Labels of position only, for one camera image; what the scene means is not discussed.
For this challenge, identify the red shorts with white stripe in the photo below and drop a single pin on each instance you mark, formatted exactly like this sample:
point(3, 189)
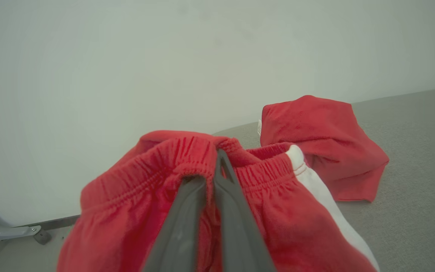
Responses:
point(127, 215)

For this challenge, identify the grey baseboard strip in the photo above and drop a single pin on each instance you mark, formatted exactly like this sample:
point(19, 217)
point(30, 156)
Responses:
point(59, 222)

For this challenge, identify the red fleece garment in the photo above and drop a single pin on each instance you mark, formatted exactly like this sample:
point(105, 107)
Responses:
point(315, 136)

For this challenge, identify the grey fabric sofa seat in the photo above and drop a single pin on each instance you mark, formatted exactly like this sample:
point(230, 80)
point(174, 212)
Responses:
point(417, 170)

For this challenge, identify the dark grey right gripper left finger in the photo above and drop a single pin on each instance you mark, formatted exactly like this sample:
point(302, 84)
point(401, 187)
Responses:
point(179, 234)

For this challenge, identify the dark grey caster wheel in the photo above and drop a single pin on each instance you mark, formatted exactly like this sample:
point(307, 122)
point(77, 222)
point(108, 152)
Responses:
point(43, 237)

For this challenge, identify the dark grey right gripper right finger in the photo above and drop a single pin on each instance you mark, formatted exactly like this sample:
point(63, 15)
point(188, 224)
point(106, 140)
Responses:
point(236, 226)

